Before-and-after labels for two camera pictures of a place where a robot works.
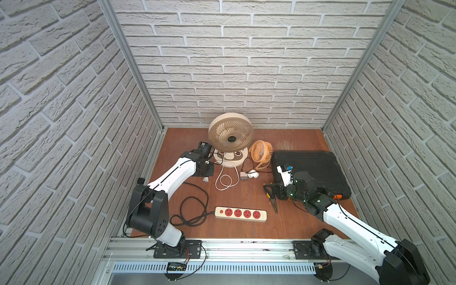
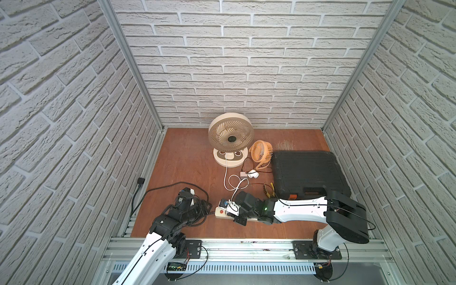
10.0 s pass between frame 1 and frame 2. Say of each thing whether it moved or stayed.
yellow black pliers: stayed
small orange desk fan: stayed
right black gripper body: moved
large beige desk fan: stayed
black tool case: stayed
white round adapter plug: stayed
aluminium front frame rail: stayed
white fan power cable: moved
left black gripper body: moved
